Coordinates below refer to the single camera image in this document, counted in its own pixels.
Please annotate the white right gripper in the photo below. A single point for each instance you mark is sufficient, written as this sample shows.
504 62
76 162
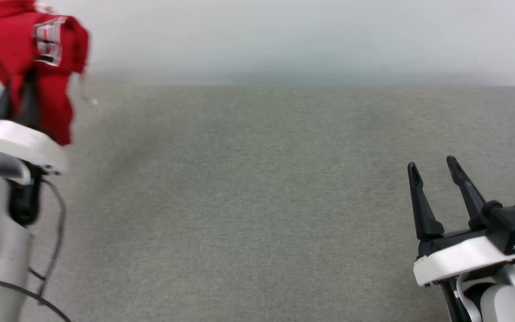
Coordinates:
458 259

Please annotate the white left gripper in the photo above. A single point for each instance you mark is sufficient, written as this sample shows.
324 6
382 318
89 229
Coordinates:
20 143

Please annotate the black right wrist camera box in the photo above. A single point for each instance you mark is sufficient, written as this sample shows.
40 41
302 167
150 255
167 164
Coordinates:
510 223

